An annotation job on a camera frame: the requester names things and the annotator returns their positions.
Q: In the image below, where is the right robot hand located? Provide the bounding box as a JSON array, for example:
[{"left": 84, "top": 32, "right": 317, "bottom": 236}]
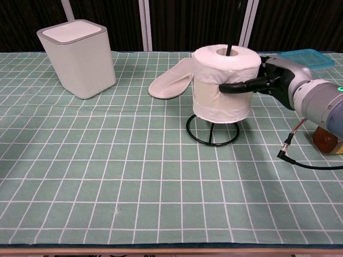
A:
[{"left": 219, "top": 55, "right": 313, "bottom": 110}]

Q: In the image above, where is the white toilet paper roll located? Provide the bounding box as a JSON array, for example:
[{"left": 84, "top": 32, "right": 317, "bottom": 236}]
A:
[{"left": 192, "top": 45, "right": 262, "bottom": 124}]

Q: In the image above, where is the clear container with blue lid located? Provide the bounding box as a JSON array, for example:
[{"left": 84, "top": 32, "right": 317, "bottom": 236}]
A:
[{"left": 277, "top": 48, "right": 335, "bottom": 71}]

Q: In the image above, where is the brown glass spice jar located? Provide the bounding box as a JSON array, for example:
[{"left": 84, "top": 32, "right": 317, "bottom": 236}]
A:
[{"left": 312, "top": 126, "right": 343, "bottom": 155}]

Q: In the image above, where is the white disposable slipper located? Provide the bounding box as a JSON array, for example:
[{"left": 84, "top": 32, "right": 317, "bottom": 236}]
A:
[{"left": 148, "top": 58, "right": 194, "bottom": 100}]

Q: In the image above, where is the green checkered tablecloth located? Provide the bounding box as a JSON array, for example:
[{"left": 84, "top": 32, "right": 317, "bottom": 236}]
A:
[{"left": 0, "top": 50, "right": 343, "bottom": 246}]

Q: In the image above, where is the white lidded trash bin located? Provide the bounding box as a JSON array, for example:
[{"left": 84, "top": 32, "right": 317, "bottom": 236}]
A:
[{"left": 36, "top": 19, "right": 117, "bottom": 100}]

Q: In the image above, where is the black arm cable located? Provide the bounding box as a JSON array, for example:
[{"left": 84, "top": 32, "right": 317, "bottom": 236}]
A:
[{"left": 276, "top": 117, "right": 343, "bottom": 170}]

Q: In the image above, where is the black wire roll holder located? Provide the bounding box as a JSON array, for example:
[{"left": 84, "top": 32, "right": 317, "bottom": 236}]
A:
[{"left": 185, "top": 0, "right": 241, "bottom": 147}]

